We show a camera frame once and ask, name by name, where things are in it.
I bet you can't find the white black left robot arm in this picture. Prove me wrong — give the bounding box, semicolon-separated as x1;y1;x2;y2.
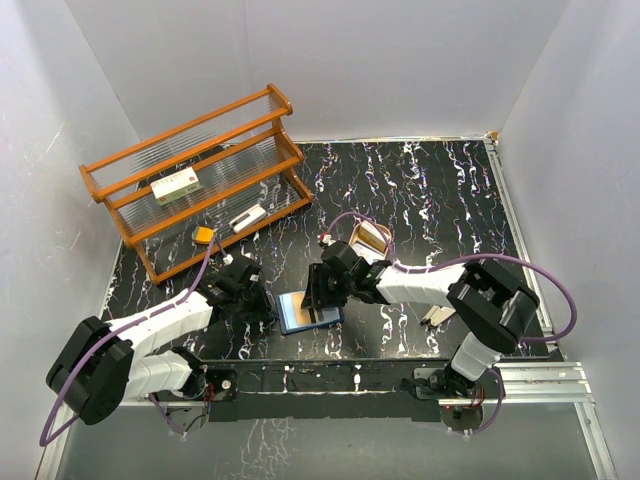
46;256;273;425

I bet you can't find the gold striped credit card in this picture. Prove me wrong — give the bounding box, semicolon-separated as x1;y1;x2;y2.
292;291;317;329

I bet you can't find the blue leather card holder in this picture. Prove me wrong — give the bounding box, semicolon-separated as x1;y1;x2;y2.
276;291;344;335

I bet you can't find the white red small box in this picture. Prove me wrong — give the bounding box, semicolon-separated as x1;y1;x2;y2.
151;167;202;205

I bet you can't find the stack of credit cards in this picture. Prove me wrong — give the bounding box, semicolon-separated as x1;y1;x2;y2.
351;223;389;261

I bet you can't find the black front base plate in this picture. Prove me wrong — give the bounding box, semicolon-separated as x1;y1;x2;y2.
206;359;445;422

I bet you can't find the orange yellow small object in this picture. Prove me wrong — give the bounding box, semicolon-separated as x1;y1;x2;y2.
191;226;215;246

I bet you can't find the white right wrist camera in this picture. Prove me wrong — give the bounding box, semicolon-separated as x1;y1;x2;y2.
319;233;336;249

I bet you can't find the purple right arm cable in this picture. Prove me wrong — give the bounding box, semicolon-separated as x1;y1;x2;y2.
322;212;579;435

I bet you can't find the beige oval card tray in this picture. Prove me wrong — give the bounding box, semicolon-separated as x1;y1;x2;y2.
348;221;393;264

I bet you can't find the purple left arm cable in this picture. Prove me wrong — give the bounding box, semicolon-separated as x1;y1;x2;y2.
38;234;231;447

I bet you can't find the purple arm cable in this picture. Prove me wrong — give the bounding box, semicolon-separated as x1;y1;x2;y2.
322;212;579;435
38;234;231;447

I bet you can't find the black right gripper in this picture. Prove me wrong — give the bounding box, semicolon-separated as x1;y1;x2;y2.
303;264;354;309

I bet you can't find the orange wooden shelf rack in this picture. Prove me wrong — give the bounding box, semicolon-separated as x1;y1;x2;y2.
79;83;314;284

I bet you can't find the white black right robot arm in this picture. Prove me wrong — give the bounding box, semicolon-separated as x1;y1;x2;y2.
301;241;540;397

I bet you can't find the white black small device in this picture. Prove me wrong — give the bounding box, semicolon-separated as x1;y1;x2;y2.
229;204;267;233

